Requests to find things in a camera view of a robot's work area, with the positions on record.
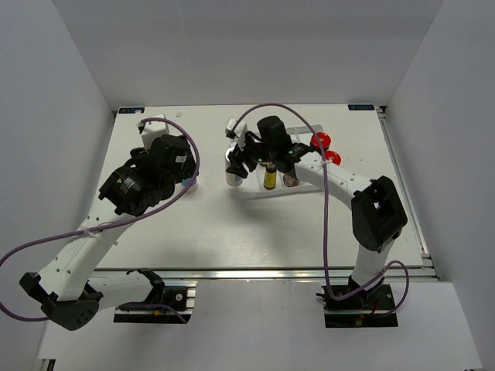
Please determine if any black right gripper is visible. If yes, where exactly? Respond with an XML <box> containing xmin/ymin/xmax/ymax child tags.
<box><xmin>227</xmin><ymin>131</ymin><xmax>277</xmax><ymax>178</ymax></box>

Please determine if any silver-lid salt jar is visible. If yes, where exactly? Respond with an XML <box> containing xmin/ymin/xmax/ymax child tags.
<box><xmin>225</xmin><ymin>148</ymin><xmax>244</xmax><ymax>188</ymax></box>
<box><xmin>181</xmin><ymin>178</ymin><xmax>198</xmax><ymax>192</ymax></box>

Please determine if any silver-lid salt jar front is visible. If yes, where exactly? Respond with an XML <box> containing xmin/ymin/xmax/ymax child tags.
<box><xmin>225</xmin><ymin>148</ymin><xmax>244</xmax><ymax>188</ymax></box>

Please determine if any yellow bottle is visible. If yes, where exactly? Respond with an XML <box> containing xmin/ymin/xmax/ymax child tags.
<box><xmin>263</xmin><ymin>163</ymin><xmax>277</xmax><ymax>190</ymax></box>

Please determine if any white-lid sauce jar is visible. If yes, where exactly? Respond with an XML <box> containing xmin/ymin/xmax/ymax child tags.
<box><xmin>283</xmin><ymin>172</ymin><xmax>299</xmax><ymax>188</ymax></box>

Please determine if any red-lid chili sauce jar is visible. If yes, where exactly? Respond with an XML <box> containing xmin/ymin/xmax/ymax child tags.
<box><xmin>310</xmin><ymin>131</ymin><xmax>332</xmax><ymax>151</ymax></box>

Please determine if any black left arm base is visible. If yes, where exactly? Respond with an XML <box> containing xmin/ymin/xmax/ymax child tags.
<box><xmin>113</xmin><ymin>281</ymin><xmax>196</xmax><ymax>325</ymax></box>

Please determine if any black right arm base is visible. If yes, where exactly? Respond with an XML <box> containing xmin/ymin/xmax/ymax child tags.
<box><xmin>316</xmin><ymin>284</ymin><xmax>398</xmax><ymax>328</ymax></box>

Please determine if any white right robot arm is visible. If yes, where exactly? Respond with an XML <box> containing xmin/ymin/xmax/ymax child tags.
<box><xmin>225</xmin><ymin>116</ymin><xmax>408</xmax><ymax>308</ymax></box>

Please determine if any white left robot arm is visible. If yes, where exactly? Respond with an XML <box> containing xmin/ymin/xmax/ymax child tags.
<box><xmin>19</xmin><ymin>134</ymin><xmax>196</xmax><ymax>331</ymax></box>

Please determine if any white divided organizer tray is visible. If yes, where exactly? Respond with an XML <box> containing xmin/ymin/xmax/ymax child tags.
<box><xmin>225</xmin><ymin>123</ymin><xmax>341</xmax><ymax>200</ymax></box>

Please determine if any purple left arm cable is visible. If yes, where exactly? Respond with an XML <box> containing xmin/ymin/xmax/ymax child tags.
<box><xmin>0</xmin><ymin>118</ymin><xmax>201</xmax><ymax>324</ymax></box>

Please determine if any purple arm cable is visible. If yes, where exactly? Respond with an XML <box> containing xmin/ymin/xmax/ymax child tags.
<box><xmin>0</xmin><ymin>118</ymin><xmax>201</xmax><ymax>324</ymax></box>
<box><xmin>231</xmin><ymin>102</ymin><xmax>411</xmax><ymax>316</ymax></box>

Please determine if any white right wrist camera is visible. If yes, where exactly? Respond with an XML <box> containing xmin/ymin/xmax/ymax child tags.
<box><xmin>225</xmin><ymin>117</ymin><xmax>248</xmax><ymax>148</ymax></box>

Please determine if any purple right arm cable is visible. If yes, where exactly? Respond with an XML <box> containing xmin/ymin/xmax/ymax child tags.
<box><xmin>231</xmin><ymin>102</ymin><xmax>411</xmax><ymax>316</ymax></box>

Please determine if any aluminium table rail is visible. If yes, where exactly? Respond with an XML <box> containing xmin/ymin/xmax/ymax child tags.
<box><xmin>71</xmin><ymin>107</ymin><xmax>440</xmax><ymax>283</ymax></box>

